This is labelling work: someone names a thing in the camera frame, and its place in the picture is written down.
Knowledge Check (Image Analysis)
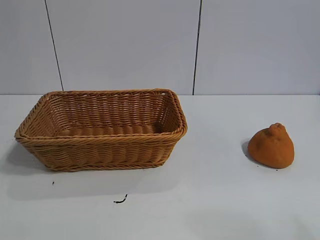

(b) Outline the orange fruit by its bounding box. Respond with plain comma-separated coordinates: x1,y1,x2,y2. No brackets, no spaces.
247,122,295,169

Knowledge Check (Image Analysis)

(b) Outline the brown woven wicker basket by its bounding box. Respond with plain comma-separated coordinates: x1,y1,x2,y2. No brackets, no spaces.
14,87,189,172

